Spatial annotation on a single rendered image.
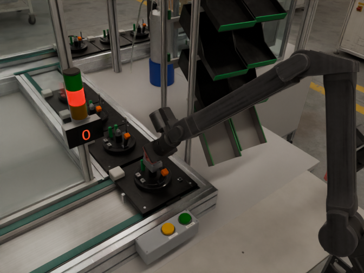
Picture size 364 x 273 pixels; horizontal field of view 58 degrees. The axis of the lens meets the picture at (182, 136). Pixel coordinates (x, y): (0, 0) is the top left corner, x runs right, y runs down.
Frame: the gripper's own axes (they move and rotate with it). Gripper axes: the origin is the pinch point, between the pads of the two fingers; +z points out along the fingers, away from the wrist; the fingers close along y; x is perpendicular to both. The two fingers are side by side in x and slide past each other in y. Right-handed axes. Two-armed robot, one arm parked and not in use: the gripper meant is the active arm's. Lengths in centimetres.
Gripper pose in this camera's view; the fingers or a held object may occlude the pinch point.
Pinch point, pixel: (152, 155)
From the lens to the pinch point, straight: 116.3
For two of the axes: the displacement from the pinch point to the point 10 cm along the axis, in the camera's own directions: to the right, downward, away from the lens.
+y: -7.9, 3.5, -5.0
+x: 4.7, 8.8, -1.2
